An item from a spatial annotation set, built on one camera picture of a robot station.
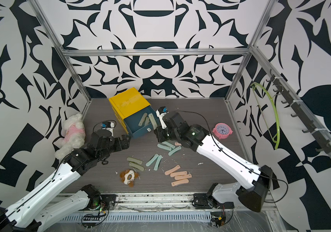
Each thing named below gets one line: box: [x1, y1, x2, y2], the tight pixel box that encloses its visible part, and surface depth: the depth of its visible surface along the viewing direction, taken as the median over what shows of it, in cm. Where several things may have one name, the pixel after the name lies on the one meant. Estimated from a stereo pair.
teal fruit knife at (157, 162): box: [153, 154, 163, 171], surface depth 89 cm
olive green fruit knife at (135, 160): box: [126, 157, 143, 165], surface depth 90 cm
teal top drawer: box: [123, 105, 160, 139], surface depth 84 cm
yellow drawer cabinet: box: [108, 87, 152, 135], surface depth 87 cm
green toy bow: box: [250, 82, 281, 150], surface depth 69 cm
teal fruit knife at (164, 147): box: [156, 143, 172, 151], surface depth 96 cm
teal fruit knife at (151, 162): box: [145, 153, 159, 167], surface depth 89 cm
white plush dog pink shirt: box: [54, 113, 86, 160], surface depth 91 cm
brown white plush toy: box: [120, 169, 139, 188], surface depth 81 cm
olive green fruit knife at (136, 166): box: [128, 161, 145, 172], surface depth 87 cm
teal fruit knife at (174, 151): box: [167, 145, 182, 157], surface depth 93 cm
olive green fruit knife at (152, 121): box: [148, 113, 158, 130], surface depth 71 cm
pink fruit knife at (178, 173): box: [169, 171, 188, 178], surface depth 85 cm
